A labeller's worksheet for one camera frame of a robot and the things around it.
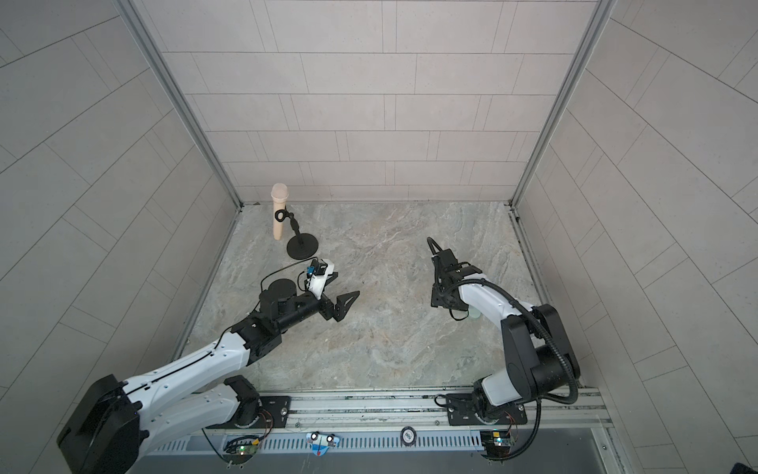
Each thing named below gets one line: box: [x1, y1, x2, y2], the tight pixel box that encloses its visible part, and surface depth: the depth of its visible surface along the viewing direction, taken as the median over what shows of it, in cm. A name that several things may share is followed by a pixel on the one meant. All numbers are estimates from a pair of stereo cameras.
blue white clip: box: [305, 432, 341, 457], surface depth 67 cm
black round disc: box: [400, 425, 418, 448], surface depth 69 cm
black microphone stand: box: [274, 205, 319, 260], surface depth 103 cm
